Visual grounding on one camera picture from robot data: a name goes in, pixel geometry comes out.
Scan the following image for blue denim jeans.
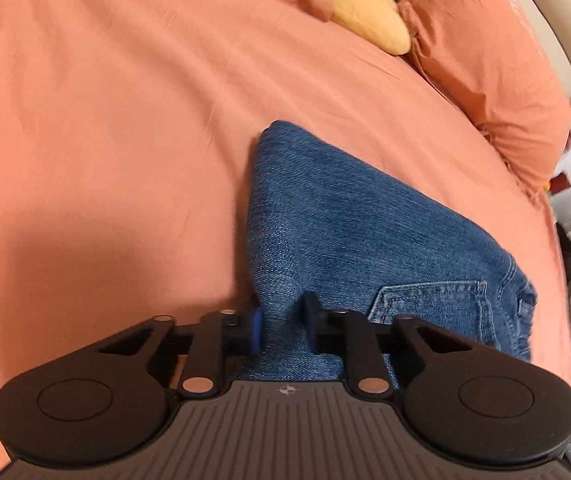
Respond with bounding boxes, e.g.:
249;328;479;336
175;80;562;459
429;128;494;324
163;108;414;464
241;122;536;382

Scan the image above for orange bed sheet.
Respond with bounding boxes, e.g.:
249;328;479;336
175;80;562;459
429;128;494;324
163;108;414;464
0;0;571;469

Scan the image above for dark red cup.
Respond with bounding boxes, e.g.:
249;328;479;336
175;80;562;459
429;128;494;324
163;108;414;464
549;172;571;195

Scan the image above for small yellow cushion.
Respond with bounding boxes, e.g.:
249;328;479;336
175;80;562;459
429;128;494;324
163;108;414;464
332;0;411;55

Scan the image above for right orange pillow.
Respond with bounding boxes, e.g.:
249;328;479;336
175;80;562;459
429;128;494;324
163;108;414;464
399;0;571;196

